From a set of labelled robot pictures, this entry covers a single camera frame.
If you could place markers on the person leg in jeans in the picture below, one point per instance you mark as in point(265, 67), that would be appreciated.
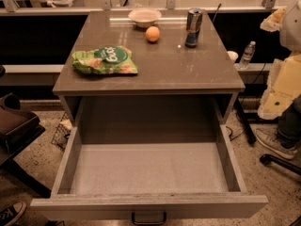
point(289, 125)

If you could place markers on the orange fruit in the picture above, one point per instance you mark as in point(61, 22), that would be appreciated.
point(152, 34)

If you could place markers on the wire basket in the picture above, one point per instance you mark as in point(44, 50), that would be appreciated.
point(62, 133)

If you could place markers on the black chair left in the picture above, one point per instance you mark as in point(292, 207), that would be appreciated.
point(18, 129)

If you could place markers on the redbull can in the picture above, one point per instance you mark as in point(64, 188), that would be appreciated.
point(193, 24)

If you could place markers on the open top drawer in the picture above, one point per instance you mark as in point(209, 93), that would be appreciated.
point(149, 155)

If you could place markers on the grey sneaker right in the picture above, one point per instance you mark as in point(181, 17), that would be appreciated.
point(271, 142)

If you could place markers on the black table leg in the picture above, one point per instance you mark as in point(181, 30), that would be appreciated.
point(251, 139)

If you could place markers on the green chip bag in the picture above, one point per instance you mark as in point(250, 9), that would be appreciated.
point(105, 60)

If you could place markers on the clear water bottle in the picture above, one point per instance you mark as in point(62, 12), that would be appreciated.
point(247, 55)

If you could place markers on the black sneaker bottom left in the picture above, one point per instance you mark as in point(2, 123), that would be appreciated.
point(10, 215)

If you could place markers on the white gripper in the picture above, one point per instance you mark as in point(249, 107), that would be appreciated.
point(292, 28)

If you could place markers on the white bowl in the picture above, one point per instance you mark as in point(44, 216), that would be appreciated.
point(144, 17)

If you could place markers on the black drawer handle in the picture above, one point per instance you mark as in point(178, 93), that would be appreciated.
point(160, 222)

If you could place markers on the grey drawer cabinet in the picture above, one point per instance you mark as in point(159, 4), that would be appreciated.
point(165, 67)

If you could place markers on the black chair base right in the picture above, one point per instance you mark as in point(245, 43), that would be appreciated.
point(267, 159)

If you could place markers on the white paper cup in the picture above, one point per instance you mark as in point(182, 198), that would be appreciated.
point(233, 56)

